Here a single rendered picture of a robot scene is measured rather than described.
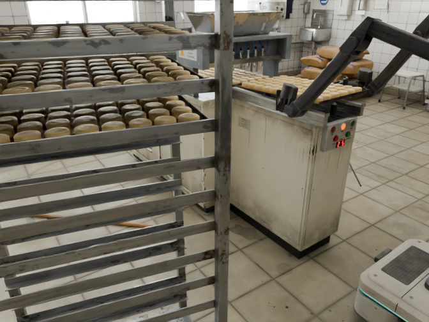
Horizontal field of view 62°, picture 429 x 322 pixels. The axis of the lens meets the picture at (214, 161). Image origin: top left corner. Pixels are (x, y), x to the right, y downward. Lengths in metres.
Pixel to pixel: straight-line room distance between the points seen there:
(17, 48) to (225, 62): 0.37
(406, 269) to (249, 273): 0.78
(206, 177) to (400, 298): 1.28
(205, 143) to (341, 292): 1.14
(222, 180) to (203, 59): 1.35
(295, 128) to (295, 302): 0.88
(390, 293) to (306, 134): 0.80
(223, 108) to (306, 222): 1.37
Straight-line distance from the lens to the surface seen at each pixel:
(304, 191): 1.95
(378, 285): 1.81
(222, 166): 0.82
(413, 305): 1.77
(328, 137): 1.84
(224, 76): 0.75
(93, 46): 0.72
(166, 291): 1.01
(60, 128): 0.82
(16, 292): 1.51
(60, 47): 0.72
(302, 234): 2.08
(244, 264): 2.15
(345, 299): 2.06
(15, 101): 0.74
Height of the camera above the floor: 1.40
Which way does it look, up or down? 25 degrees down
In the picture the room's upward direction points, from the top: straight up
